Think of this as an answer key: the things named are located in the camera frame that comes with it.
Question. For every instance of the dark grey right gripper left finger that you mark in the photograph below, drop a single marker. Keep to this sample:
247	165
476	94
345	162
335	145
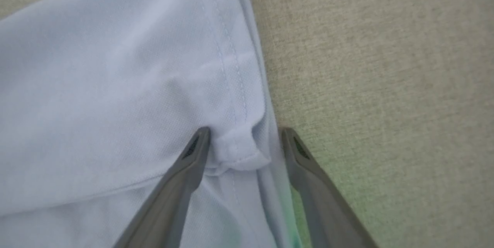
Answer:
170	205

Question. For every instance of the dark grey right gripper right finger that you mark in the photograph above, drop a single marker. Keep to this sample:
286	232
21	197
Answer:
328	213

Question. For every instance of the light blue polo garment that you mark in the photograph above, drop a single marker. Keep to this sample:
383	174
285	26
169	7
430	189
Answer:
115	85

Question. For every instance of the grey-green fabric sofa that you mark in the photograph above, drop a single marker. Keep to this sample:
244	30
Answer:
386	85

